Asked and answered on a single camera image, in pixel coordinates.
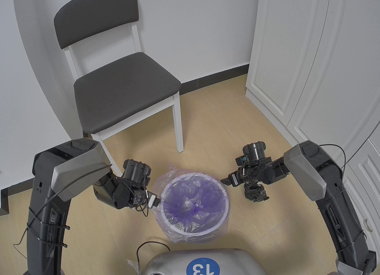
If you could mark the black plastic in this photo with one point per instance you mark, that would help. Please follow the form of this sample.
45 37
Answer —
255 193

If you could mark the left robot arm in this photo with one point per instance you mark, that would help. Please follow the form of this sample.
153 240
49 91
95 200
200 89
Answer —
74 172

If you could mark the white trash bin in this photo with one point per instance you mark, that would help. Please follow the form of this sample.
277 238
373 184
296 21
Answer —
193 231

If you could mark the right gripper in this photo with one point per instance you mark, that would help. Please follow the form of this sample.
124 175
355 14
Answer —
245 177

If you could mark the purple plastic bag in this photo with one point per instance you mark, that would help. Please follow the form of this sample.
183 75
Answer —
193 205

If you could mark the white wardrobe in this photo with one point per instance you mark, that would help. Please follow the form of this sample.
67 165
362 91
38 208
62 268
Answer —
297 60

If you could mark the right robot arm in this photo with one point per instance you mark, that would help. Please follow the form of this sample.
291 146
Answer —
308 167

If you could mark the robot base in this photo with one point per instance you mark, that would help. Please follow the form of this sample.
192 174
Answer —
231 263

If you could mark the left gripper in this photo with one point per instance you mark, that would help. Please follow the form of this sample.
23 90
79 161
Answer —
145 199

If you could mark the grey padded white chair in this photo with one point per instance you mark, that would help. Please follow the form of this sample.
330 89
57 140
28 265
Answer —
124 95

